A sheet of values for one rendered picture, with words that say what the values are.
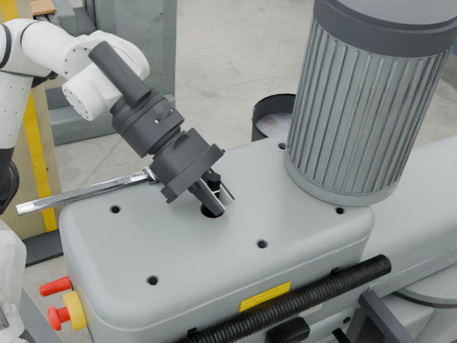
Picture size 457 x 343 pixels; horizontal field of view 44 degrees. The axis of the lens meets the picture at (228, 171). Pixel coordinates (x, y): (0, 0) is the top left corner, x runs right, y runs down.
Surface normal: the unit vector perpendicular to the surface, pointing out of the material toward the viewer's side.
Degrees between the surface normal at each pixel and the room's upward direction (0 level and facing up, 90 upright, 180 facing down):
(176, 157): 31
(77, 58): 80
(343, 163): 90
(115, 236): 0
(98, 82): 36
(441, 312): 90
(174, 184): 53
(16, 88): 83
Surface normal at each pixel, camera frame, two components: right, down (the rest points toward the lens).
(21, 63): 0.48, 0.76
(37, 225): 0.47, 0.63
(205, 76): 0.08, -0.73
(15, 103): 0.67, 0.45
